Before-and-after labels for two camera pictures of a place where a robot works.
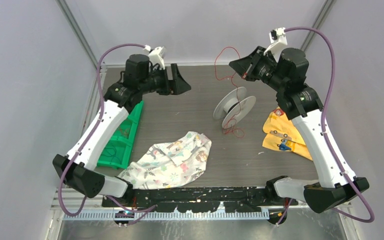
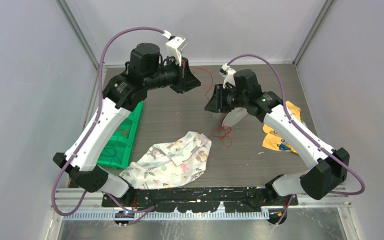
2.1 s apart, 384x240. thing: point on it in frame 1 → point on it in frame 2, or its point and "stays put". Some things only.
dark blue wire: (110, 154) stays put
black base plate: (201, 199) stays put
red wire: (236, 89) → (224, 133)
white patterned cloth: (170, 164) stays put
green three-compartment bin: (117, 152) stays put
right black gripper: (248, 64) → (217, 104)
